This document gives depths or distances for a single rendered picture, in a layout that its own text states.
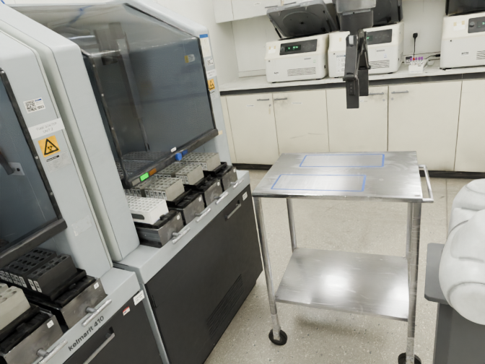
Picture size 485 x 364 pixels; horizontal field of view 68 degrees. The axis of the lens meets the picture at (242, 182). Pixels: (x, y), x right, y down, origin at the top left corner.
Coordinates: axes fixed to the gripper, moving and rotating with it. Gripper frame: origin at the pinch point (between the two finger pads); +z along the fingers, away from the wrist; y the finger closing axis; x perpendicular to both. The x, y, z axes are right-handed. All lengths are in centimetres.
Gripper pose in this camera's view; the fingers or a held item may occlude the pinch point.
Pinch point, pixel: (358, 97)
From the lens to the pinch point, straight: 99.8
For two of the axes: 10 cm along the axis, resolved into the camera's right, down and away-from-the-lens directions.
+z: 1.5, 9.1, 3.9
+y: 4.5, -4.1, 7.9
